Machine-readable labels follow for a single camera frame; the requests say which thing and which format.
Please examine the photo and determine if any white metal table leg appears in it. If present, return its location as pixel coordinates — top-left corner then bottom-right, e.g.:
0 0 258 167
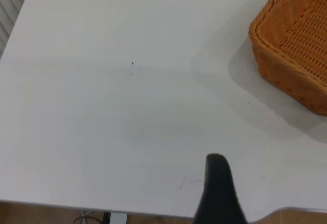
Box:
109 212 128 224

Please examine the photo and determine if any orange woven wicker basket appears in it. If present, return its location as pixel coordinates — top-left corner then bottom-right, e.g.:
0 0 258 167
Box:
248 0 327 117

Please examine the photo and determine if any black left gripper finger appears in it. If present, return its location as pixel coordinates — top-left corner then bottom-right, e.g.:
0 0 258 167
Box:
193 153 250 224

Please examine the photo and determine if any white slatted window blind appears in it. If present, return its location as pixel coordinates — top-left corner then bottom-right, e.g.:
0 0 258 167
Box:
0 0 34 57

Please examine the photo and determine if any thin black floor cable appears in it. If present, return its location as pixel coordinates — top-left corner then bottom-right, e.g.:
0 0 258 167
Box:
73 209 103 224

